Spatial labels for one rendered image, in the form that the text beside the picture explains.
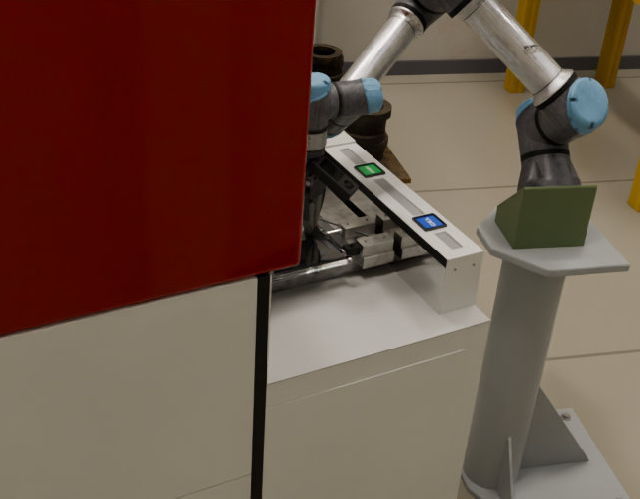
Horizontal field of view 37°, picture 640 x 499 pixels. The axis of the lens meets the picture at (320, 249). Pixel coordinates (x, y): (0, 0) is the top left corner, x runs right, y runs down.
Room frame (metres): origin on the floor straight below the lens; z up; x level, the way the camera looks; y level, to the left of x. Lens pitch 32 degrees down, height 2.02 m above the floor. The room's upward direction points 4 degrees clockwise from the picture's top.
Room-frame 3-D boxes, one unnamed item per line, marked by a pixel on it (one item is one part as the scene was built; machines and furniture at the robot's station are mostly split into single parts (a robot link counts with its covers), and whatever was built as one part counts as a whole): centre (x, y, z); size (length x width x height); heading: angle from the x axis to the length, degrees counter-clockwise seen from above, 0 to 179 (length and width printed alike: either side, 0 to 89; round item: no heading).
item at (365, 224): (1.90, -0.08, 0.89); 0.08 x 0.03 x 0.03; 120
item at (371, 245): (1.83, -0.12, 0.89); 0.08 x 0.03 x 0.03; 120
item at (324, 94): (1.85, 0.04, 1.21); 0.09 x 0.08 x 0.11; 116
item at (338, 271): (1.74, 0.07, 0.84); 0.50 x 0.02 x 0.03; 120
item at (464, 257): (1.94, -0.17, 0.89); 0.55 x 0.09 x 0.14; 30
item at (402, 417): (1.94, 0.13, 0.41); 0.96 x 0.64 x 0.82; 30
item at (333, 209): (1.96, -0.04, 0.87); 0.36 x 0.08 x 0.03; 30
